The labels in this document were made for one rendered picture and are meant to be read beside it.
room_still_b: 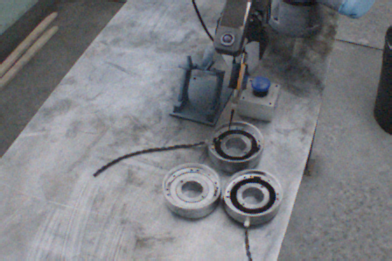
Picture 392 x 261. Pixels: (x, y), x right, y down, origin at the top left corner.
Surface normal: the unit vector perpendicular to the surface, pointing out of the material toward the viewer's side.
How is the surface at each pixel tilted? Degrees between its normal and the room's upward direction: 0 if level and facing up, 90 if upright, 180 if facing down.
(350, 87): 0
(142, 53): 0
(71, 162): 0
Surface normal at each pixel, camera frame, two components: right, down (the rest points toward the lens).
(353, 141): 0.00, -0.73
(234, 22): -0.14, -0.27
